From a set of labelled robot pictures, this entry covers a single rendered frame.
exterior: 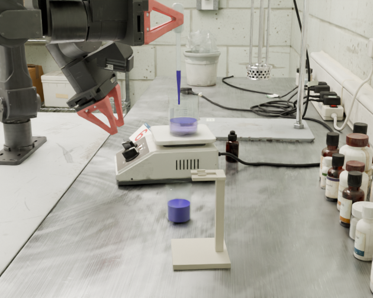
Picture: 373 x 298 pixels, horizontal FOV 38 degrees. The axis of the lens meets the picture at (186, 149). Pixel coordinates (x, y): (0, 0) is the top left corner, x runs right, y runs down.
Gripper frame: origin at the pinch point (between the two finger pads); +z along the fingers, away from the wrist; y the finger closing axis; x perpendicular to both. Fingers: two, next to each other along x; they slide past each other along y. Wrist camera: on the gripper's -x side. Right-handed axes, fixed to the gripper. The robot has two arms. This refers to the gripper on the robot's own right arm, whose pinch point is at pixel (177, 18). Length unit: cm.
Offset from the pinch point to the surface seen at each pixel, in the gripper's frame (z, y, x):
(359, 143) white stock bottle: 33.9, -5.6, 22.4
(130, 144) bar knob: 1.9, 25.0, 26.4
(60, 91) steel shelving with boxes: 44, 242, 56
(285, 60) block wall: 174, 198, 40
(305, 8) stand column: 53, 35, 1
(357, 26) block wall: 84, 48, 7
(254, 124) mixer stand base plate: 45, 44, 31
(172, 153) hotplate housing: 6.5, 15.0, 26.2
